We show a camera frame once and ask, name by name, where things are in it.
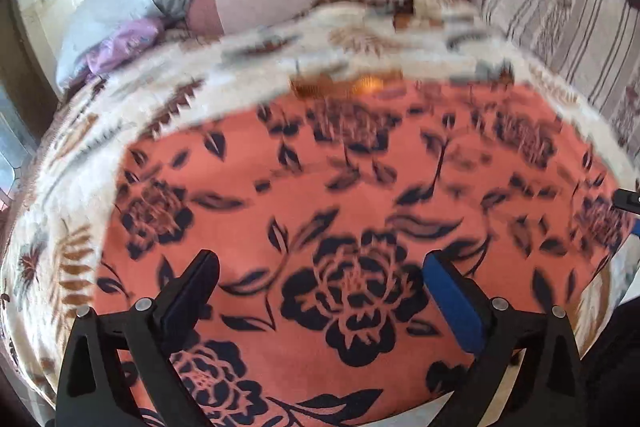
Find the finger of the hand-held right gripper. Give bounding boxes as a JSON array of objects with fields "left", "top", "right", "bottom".
[{"left": 612, "top": 188, "right": 640, "bottom": 214}]

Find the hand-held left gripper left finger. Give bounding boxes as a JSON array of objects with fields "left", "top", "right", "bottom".
[{"left": 55, "top": 249, "right": 221, "bottom": 427}]

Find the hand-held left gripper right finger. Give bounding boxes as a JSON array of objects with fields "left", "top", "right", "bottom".
[{"left": 422, "top": 249, "right": 588, "bottom": 427}]

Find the orange floral shirt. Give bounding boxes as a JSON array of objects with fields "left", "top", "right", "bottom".
[{"left": 97, "top": 77, "right": 638, "bottom": 427}]

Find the dark cloth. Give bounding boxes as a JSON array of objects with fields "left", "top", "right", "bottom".
[{"left": 582, "top": 297, "right": 640, "bottom": 427}]

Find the large striped floral cushion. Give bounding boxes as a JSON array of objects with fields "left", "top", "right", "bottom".
[{"left": 480, "top": 0, "right": 640, "bottom": 148}]

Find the leaf print blanket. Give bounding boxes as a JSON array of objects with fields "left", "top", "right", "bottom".
[{"left": 0, "top": 0, "right": 640, "bottom": 413}]

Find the purple cloth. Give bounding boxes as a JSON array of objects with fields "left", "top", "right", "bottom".
[{"left": 85, "top": 17, "right": 168, "bottom": 75}]

